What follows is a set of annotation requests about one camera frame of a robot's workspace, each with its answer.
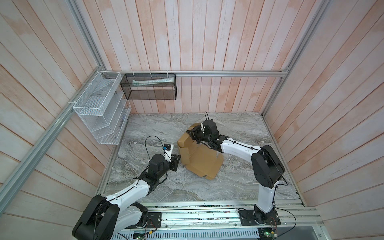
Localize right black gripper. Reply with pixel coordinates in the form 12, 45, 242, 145
186, 125, 212, 145

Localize brown cardboard box sheet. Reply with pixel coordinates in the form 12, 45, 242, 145
177, 132, 224, 180

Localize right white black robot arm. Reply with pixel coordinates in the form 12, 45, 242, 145
186, 119, 285, 225

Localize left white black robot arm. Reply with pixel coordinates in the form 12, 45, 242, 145
72, 153, 181, 240

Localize paper sheet in basket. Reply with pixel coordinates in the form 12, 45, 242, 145
132, 77, 175, 87

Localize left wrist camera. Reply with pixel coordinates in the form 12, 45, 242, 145
163, 144, 174, 162

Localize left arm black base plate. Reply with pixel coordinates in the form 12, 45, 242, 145
140, 212, 162, 229

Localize black wire mesh basket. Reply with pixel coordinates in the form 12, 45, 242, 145
120, 74, 178, 101

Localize aluminium frame rail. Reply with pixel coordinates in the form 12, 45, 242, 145
116, 70, 288, 77

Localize white wire mesh shelf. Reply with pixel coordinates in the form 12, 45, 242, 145
73, 71, 131, 145

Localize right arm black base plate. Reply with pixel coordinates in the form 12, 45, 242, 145
238, 208, 281, 226

